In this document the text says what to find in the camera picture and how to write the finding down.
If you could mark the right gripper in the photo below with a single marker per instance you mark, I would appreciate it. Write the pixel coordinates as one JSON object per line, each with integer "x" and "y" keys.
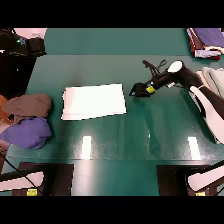
{"x": 144, "y": 90}

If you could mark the white T-shirt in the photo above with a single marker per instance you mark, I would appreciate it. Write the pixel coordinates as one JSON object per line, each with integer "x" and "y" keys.
{"x": 95, "y": 101}

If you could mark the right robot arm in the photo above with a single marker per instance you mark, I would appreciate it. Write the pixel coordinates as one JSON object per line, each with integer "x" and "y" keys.
{"x": 213, "y": 111}

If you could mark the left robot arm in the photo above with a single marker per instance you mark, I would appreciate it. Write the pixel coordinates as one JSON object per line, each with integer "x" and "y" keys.
{"x": 20, "y": 181}

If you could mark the white folded garment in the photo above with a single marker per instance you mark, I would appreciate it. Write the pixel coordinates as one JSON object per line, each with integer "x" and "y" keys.
{"x": 216, "y": 80}

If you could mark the lavender folded garment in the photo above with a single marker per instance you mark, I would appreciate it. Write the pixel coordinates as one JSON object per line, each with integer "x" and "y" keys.
{"x": 207, "y": 53}

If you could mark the dark purple folded garment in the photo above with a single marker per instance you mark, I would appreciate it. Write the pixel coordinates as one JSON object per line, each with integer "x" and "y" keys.
{"x": 210, "y": 36}

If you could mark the brown garment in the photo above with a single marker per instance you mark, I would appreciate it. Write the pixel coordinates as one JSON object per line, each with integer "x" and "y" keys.
{"x": 30, "y": 105}

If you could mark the orange-brown garment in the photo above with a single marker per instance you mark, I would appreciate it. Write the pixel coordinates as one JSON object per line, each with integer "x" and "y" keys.
{"x": 3, "y": 108}

